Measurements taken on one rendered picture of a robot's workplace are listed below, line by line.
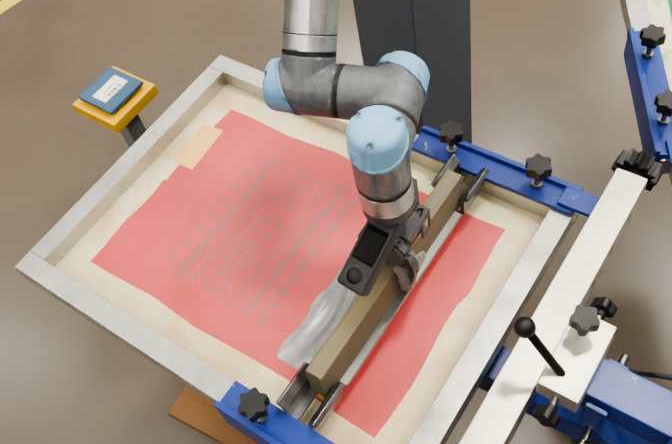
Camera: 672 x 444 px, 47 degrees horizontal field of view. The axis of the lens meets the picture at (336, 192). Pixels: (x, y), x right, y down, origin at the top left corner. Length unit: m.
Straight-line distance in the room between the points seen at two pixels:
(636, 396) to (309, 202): 0.63
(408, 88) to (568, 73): 1.92
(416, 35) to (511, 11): 1.53
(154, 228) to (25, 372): 1.24
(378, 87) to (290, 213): 0.44
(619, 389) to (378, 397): 0.34
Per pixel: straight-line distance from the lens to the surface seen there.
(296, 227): 1.36
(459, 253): 1.30
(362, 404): 1.20
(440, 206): 1.23
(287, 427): 1.15
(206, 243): 1.39
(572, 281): 1.19
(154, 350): 1.28
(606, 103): 2.82
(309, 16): 1.03
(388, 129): 0.93
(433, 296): 1.26
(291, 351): 1.25
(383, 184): 0.97
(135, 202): 1.50
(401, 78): 1.02
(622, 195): 1.28
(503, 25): 3.08
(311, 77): 1.04
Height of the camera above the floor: 2.07
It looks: 53 degrees down
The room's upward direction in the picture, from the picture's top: 14 degrees counter-clockwise
